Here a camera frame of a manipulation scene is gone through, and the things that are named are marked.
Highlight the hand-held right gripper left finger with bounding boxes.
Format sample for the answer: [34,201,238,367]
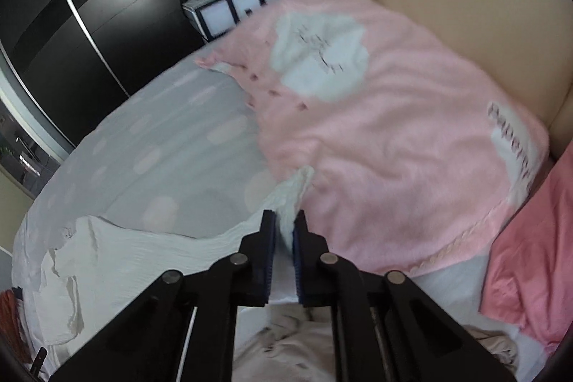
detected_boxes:
[47,209,276,382]

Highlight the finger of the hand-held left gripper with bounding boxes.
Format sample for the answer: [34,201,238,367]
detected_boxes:
[30,346,49,378]

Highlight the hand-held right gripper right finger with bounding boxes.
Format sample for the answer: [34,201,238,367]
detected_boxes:
[292,209,515,382]

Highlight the white textured garment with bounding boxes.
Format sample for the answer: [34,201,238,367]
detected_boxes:
[33,165,316,347]

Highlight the red folded cloth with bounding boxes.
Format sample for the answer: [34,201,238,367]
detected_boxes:
[0,289,23,365]

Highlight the beige cloth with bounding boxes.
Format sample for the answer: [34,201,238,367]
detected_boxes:
[233,301,522,382]

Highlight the pink fluffy blanket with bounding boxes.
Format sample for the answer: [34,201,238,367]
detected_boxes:
[194,0,550,277]

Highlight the bed with pink-dotted sheet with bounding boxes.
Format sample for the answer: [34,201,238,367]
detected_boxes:
[11,37,560,382]

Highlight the salmon pink pillow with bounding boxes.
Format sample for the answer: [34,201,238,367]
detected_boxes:
[479,140,573,358]

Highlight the white nightstand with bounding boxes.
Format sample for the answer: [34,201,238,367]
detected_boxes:
[181,0,280,43]

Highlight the dark wardrobe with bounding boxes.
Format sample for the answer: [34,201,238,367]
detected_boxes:
[0,0,225,161]

